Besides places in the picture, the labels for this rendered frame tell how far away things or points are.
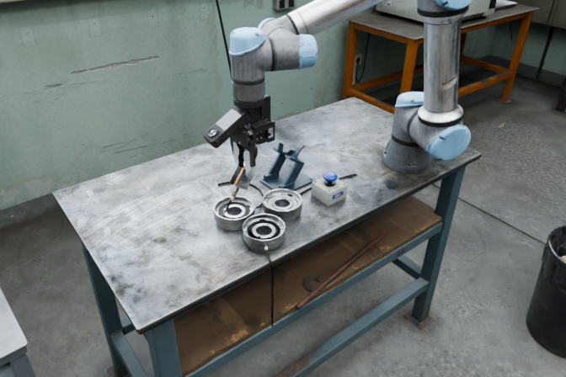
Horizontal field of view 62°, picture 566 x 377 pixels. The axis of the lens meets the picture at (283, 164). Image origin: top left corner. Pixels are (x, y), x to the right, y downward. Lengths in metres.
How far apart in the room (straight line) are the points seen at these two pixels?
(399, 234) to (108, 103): 1.72
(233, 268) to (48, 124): 1.73
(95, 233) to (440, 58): 0.95
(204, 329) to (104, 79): 1.66
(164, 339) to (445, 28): 0.95
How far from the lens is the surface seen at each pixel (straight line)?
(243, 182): 1.17
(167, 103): 2.83
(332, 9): 1.20
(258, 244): 1.11
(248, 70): 1.03
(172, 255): 1.15
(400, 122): 1.44
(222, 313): 1.35
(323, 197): 1.29
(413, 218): 1.73
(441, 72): 1.24
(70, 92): 2.62
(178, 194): 1.35
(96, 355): 2.06
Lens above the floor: 1.55
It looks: 31 degrees down
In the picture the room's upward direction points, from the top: 1 degrees clockwise
